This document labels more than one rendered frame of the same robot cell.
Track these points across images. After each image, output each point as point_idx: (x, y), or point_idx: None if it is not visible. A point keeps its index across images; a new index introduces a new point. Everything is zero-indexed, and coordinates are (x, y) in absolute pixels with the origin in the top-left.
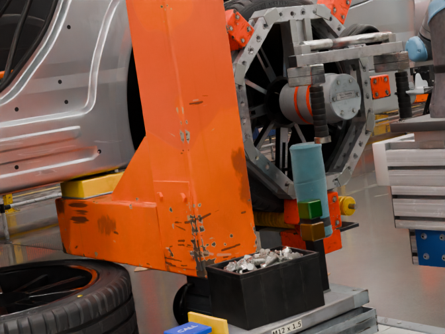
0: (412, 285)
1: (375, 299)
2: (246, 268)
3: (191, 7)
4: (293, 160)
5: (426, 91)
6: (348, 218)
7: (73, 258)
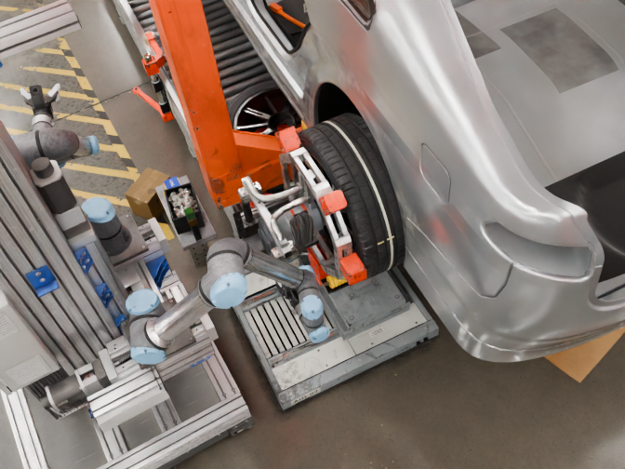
0: (502, 431)
1: (480, 392)
2: (171, 193)
3: (183, 107)
4: None
5: (275, 283)
6: None
7: None
